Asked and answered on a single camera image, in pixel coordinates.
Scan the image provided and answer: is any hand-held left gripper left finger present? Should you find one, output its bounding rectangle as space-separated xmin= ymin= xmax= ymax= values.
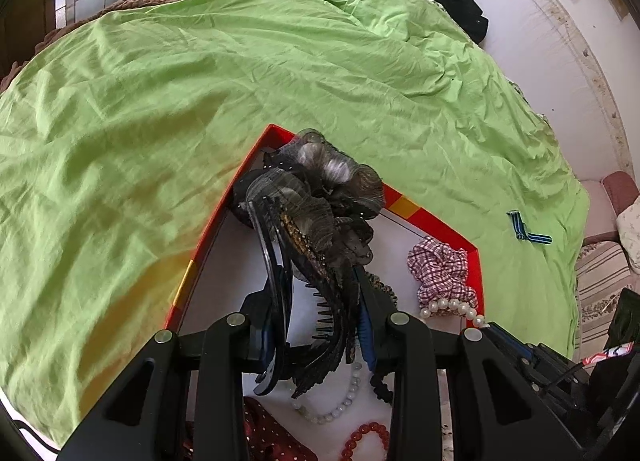
xmin=57 ymin=291 xmax=292 ymax=461

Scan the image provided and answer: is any leopard print scrunchie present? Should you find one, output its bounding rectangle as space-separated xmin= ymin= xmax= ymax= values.
xmin=367 ymin=273 xmax=400 ymax=314

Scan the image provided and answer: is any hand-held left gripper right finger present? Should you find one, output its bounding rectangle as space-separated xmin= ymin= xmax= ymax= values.
xmin=352 ymin=266 xmax=583 ymax=461

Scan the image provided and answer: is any red-rimmed white tray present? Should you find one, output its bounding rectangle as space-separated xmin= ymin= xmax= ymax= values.
xmin=162 ymin=124 xmax=486 ymax=461

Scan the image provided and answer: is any green bed sheet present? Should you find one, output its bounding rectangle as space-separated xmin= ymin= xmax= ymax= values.
xmin=0 ymin=0 xmax=588 ymax=447

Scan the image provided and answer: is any blue striped ribbon hair bow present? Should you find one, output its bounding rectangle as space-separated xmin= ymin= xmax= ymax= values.
xmin=506 ymin=210 xmax=553 ymax=246

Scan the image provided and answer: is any striped floral sofa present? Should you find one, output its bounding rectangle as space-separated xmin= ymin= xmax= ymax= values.
xmin=572 ymin=171 xmax=640 ymax=357

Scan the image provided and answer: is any black ruffled hair claw clip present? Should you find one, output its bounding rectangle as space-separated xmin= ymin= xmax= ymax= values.
xmin=235 ymin=128 xmax=386 ymax=399

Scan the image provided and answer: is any white pearl bracelet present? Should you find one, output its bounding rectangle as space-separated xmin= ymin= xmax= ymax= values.
xmin=419 ymin=297 xmax=490 ymax=329

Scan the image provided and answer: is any red polka dot scrunchie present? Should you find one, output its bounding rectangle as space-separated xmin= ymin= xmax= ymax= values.
xmin=182 ymin=396 xmax=321 ymax=461

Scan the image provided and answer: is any pale green bead bracelet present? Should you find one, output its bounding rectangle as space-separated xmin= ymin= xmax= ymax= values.
xmin=292 ymin=362 xmax=363 ymax=424

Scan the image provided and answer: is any orange red bead bracelet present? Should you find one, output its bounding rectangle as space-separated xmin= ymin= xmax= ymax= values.
xmin=341 ymin=421 xmax=391 ymax=461

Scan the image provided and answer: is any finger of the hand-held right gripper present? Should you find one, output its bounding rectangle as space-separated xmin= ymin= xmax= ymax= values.
xmin=487 ymin=322 xmax=533 ymax=367

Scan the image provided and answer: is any red plaid scrunchie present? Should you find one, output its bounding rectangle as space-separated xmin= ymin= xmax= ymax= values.
xmin=407 ymin=236 xmax=478 ymax=309

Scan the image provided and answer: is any black bead bracelet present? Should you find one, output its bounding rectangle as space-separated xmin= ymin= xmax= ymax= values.
xmin=369 ymin=368 xmax=396 ymax=404

